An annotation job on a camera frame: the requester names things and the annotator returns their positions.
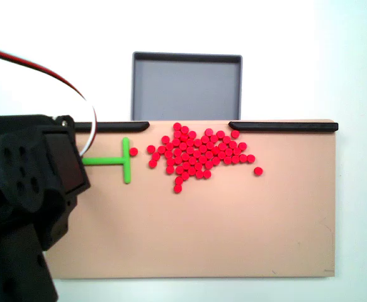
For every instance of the green T-shaped pusher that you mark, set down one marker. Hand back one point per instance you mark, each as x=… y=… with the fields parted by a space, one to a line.
x=126 y=160

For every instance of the grey plastic tray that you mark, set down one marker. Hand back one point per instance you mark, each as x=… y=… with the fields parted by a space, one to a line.
x=186 y=88

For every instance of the black edge rail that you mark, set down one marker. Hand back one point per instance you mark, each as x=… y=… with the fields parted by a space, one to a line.
x=284 y=127
x=123 y=126

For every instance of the tan flat board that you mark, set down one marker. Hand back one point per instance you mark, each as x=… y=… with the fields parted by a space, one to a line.
x=265 y=220

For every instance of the red round granule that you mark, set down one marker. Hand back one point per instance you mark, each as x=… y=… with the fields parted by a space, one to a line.
x=161 y=149
x=184 y=137
x=208 y=131
x=177 y=188
x=232 y=144
x=202 y=159
x=250 y=158
x=197 y=153
x=170 y=170
x=235 y=134
x=228 y=152
x=185 y=156
x=176 y=142
x=205 y=139
x=237 y=151
x=216 y=161
x=133 y=151
x=215 y=150
x=206 y=174
x=214 y=138
x=227 y=160
x=186 y=165
x=177 y=126
x=222 y=146
x=151 y=149
x=179 y=180
x=198 y=166
x=165 y=139
x=184 y=129
x=185 y=175
x=203 y=148
x=226 y=139
x=209 y=154
x=183 y=146
x=177 y=134
x=197 y=143
x=169 y=146
x=179 y=170
x=192 y=160
x=199 y=174
x=243 y=157
x=189 y=142
x=192 y=134
x=258 y=171
x=153 y=163
x=221 y=154
x=178 y=160
x=209 y=165
x=235 y=159
x=191 y=171
x=220 y=134
x=170 y=161
x=177 y=152
x=155 y=156
x=168 y=153
x=190 y=149
x=210 y=145
x=242 y=146

